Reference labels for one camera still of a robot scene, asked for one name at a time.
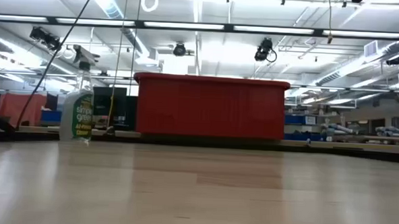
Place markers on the pale background robot arm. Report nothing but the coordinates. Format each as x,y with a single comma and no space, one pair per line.
392,131
337,129

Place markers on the red plastic laundry bin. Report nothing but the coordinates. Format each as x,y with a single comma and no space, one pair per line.
210,105

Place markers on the black monitor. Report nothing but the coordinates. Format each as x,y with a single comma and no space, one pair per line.
105,101

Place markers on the blue storage bin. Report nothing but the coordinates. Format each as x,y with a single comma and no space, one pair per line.
51,116

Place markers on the orange cloth screen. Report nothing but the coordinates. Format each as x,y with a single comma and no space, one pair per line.
21,109

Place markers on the blue storage box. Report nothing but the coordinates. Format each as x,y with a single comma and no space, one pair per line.
295,119

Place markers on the round black ceiling camera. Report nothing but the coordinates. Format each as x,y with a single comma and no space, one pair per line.
179,50

